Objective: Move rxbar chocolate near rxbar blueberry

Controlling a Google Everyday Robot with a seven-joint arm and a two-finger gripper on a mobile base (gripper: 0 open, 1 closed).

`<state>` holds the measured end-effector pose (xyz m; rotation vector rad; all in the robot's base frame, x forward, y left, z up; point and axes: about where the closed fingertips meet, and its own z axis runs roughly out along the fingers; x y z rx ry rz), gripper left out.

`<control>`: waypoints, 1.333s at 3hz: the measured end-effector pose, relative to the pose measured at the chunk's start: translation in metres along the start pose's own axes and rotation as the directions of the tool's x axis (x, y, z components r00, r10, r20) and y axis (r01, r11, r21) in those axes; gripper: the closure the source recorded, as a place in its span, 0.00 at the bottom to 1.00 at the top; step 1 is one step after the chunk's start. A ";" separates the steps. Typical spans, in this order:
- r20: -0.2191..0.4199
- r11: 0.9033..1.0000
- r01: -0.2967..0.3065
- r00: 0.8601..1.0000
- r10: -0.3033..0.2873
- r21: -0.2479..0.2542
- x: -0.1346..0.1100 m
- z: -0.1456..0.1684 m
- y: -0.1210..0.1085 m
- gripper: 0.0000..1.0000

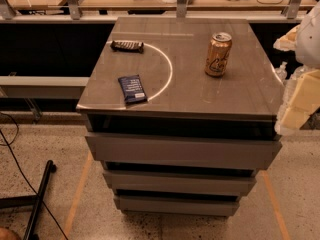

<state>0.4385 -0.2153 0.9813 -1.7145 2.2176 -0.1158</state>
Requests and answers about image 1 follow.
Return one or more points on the blueberry rxbar blue wrapper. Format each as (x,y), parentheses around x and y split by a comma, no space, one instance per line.
(132,89)

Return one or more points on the orange soda can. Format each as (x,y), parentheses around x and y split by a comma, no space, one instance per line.
(218,52)

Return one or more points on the clear sanitizer bottle left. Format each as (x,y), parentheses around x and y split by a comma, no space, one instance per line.
(281,71)

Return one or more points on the grey drawer cabinet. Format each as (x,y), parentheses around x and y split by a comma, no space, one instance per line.
(196,144)

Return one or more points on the black stand base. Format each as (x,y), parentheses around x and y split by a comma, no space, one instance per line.
(35,201)

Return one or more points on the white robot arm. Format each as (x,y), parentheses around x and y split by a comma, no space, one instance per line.
(307,50)

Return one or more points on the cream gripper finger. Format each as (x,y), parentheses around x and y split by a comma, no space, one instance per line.
(288,41)
(301,99)

